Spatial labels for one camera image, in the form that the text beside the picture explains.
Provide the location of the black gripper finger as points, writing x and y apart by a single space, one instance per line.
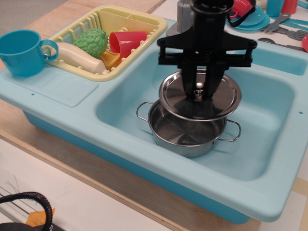
213 76
188 74

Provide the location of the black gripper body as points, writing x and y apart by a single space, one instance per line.
206 43

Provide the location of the steel pot lid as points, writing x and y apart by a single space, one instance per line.
222 103

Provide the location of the grey toy faucet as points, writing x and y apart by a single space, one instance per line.
184 18

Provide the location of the pink cup on plates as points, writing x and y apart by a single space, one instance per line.
242 9

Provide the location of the stacked blue plastic plates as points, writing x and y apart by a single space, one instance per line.
255 21

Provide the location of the grey plastic fork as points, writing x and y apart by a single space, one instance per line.
275 25

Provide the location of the pink plastic cup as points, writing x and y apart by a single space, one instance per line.
124 42
289 6

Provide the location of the blue plastic cup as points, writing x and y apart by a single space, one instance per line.
274 7

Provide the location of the orange plastic toy piece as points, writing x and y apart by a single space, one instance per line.
110 59

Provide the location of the blue plastic utensil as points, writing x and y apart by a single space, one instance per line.
297 23

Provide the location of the pink plastic cup far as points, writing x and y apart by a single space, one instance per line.
289 6

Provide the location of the grey plastic spatula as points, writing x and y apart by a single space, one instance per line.
296 35

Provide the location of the yellow plastic dish rack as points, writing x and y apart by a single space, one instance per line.
110 18

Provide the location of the pink plate edge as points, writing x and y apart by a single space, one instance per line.
305 43

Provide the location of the green toy artichoke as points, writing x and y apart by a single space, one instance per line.
94 42

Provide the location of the light blue toy sink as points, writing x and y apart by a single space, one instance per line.
248 178

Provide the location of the cream plastic bottle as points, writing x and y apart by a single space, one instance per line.
73 56

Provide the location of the blue plastic mug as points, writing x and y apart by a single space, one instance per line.
24 53

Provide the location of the orange tape piece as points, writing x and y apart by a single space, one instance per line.
36 218

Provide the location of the steel pot with handles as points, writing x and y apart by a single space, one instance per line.
184 137

